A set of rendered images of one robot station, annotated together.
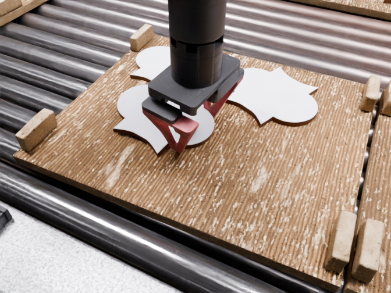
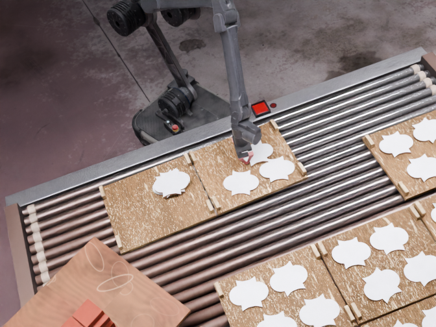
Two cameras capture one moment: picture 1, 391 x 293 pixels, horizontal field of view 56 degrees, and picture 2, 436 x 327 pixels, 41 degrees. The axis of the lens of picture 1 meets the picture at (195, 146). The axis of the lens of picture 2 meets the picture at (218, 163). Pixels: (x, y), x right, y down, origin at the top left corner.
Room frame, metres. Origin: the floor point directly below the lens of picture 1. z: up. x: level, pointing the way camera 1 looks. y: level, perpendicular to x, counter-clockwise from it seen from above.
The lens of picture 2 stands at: (1.50, -1.05, 2.94)
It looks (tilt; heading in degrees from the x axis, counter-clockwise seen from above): 52 degrees down; 142
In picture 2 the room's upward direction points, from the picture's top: 11 degrees counter-clockwise
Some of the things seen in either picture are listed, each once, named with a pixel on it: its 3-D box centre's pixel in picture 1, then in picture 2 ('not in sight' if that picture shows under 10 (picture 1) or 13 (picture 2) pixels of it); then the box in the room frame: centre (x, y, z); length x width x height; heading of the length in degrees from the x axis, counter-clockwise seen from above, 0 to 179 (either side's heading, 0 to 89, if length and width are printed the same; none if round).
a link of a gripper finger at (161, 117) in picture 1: (182, 118); not in sight; (0.33, 0.02, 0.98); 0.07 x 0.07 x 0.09; 56
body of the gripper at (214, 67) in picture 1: (196, 59); (241, 139); (0.35, 0.00, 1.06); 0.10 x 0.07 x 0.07; 146
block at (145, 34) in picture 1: (141, 37); (302, 168); (0.60, 0.10, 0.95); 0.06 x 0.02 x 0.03; 155
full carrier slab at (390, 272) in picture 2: not in sight; (386, 261); (1.10, -0.04, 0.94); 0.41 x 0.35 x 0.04; 63
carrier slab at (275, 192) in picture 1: (212, 121); (246, 165); (0.39, -0.02, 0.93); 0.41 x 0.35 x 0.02; 65
